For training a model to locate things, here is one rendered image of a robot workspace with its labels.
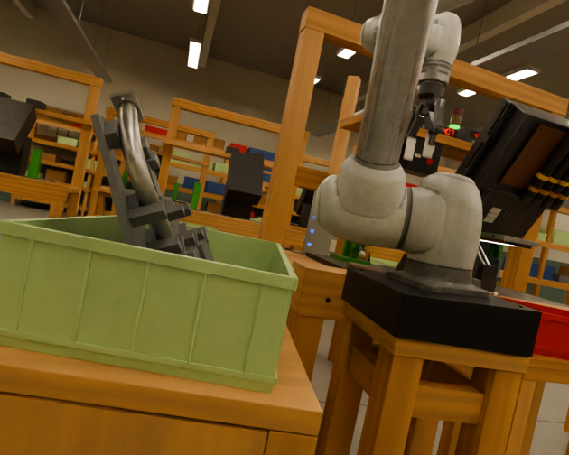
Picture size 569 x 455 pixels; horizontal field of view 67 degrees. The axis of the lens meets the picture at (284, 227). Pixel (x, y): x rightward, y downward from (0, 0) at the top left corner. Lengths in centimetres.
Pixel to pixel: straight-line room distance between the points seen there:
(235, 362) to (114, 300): 19
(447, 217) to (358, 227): 20
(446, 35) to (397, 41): 53
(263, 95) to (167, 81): 248
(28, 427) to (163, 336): 19
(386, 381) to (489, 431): 27
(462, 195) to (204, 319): 66
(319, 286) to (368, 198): 44
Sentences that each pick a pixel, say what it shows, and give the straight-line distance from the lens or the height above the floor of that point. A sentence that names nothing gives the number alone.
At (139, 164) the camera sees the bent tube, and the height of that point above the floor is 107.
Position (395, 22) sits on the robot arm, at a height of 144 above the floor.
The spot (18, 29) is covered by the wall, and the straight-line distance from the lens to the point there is 1258.
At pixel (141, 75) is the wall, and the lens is 1188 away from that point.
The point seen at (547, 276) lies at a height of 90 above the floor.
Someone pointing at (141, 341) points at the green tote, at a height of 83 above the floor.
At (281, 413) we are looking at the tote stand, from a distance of 63.
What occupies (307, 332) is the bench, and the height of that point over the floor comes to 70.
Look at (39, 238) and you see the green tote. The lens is 67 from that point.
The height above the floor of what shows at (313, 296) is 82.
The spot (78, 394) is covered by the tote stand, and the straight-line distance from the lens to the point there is 65.
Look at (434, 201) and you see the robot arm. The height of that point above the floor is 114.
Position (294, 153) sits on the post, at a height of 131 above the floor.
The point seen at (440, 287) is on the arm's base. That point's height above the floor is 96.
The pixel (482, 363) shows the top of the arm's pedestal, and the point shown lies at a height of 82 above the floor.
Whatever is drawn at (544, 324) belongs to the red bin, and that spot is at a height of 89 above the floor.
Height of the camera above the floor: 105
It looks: 2 degrees down
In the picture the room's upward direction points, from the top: 12 degrees clockwise
